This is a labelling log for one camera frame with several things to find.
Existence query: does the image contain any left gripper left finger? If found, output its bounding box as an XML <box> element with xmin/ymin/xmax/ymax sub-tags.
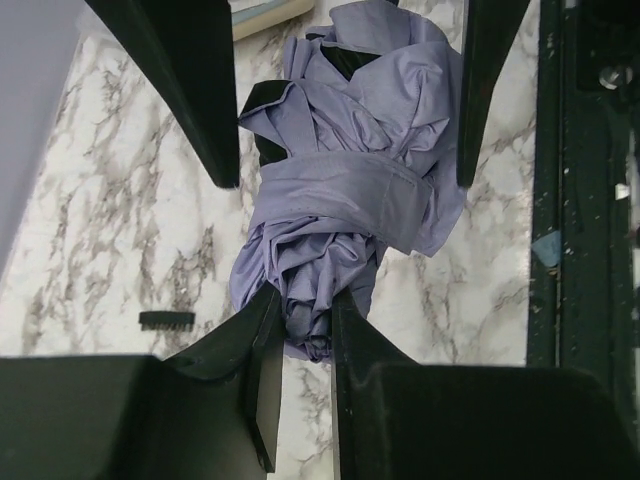
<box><xmin>1</xmin><ymin>287</ymin><xmax>283</xmax><ymax>479</ymax></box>

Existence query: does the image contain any beige umbrella sleeve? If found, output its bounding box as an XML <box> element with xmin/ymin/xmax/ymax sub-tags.
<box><xmin>229</xmin><ymin>0</ymin><xmax>316</xmax><ymax>42</ymax></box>

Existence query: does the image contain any black pin header strip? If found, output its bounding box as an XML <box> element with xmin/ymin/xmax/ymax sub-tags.
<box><xmin>138</xmin><ymin>311</ymin><xmax>196</xmax><ymax>331</ymax></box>

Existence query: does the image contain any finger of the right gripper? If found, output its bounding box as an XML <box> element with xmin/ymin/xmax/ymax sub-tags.
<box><xmin>87</xmin><ymin>0</ymin><xmax>240</xmax><ymax>189</ymax></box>
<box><xmin>457</xmin><ymin>0</ymin><xmax>529</xmax><ymax>189</ymax></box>

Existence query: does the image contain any lavender umbrella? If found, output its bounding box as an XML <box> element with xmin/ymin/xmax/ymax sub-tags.
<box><xmin>230</xmin><ymin>1</ymin><xmax>467</xmax><ymax>362</ymax></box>

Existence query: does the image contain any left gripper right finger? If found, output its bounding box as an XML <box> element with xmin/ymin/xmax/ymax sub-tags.
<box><xmin>331</xmin><ymin>294</ymin><xmax>639</xmax><ymax>479</ymax></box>

